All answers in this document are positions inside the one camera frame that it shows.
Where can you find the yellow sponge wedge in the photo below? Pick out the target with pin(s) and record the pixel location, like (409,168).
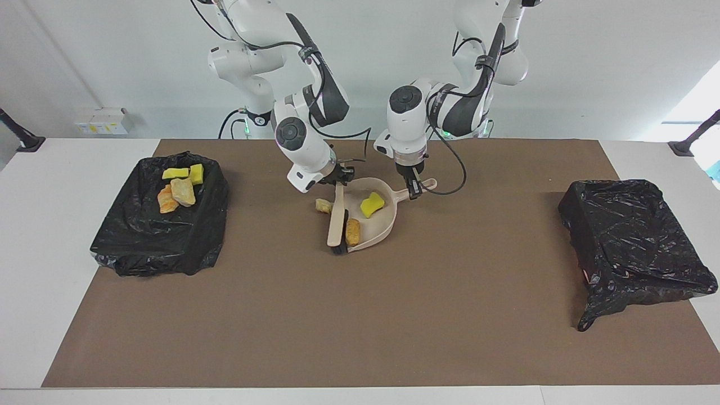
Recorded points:
(196,173)

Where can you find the beige plastic dustpan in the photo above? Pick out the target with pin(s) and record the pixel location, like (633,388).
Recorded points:
(374,229)

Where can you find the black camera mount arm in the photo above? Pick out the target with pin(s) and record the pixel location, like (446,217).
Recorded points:
(22,139)
(689,143)

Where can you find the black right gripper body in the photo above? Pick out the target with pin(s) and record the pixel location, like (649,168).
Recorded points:
(337,173)

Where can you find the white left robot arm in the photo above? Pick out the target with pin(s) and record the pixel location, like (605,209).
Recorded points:
(408,132)

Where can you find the beige crumbly foam chunk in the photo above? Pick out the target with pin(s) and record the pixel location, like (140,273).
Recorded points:
(166,201)
(323,206)
(183,191)

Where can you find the brown paper table mat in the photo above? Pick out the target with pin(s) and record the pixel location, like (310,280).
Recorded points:
(360,349)

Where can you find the black bag lined bin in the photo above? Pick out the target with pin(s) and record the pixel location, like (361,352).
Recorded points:
(157,242)
(630,236)

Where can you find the yellow sponge chunk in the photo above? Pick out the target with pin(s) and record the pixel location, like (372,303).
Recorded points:
(372,204)

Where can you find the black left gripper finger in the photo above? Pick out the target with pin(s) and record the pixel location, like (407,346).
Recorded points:
(414,190)

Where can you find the brown cork-like chunk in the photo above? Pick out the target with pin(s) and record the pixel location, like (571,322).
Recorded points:
(352,232)

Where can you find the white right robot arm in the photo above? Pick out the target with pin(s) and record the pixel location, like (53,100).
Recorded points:
(306,157)

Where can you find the light blue box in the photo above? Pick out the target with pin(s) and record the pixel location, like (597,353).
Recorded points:
(715,171)

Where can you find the white wall socket strip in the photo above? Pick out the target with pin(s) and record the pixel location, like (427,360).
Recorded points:
(101,121)

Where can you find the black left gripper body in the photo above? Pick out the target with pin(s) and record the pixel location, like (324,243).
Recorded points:
(410,170)

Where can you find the beige brush with black bristles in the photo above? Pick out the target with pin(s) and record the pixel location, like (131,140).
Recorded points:
(336,225)

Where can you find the yellow notched sponge piece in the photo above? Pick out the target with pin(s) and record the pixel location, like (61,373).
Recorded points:
(175,174)

